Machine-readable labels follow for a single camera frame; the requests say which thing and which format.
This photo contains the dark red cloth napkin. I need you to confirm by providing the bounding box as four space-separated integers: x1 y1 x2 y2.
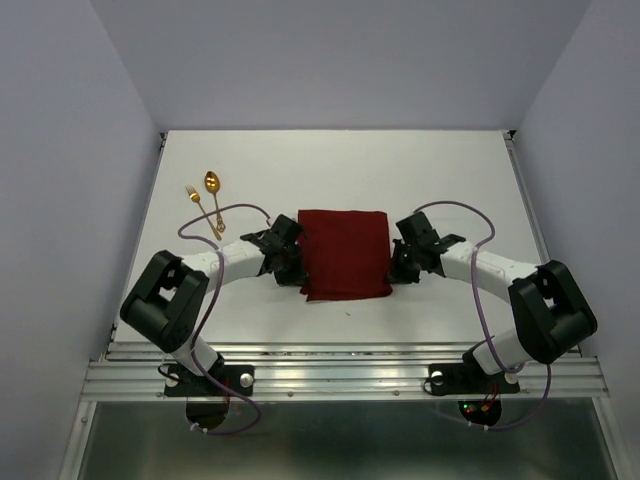
298 209 392 302

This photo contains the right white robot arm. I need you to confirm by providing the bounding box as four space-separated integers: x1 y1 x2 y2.
388 212 598 396

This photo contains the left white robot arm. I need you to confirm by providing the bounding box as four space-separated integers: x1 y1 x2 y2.
120 215 308 398

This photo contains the gold spoon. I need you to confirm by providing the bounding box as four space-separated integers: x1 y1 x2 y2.
204 171 226 233

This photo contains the gold fork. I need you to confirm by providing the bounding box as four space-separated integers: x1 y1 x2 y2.
185 185 222 241

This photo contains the right aluminium table edge rail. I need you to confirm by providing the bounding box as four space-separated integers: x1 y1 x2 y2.
501 130 552 263

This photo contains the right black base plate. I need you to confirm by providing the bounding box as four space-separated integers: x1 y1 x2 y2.
422 363 520 397

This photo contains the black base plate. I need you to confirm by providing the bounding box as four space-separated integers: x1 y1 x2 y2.
163 364 255 399
422 363 520 397

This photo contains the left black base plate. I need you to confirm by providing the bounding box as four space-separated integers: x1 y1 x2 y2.
163 364 255 399

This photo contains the aluminium mounting rail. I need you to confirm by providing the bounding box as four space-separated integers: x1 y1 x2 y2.
81 343 609 402

